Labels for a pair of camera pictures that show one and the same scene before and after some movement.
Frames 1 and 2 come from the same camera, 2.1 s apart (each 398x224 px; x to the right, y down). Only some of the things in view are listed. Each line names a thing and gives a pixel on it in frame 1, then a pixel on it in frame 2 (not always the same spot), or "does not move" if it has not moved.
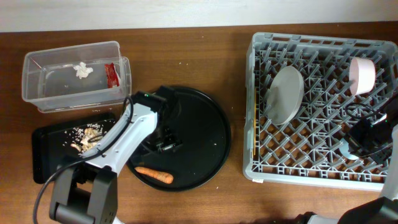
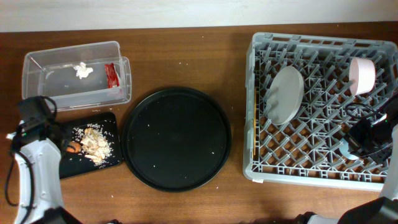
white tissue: [82, 71] does not move
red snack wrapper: [112, 78] does not move
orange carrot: [161, 177] → [73, 147]
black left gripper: [175, 138] → [69, 132]
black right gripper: [355, 147] does not move
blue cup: [344, 147] does not move
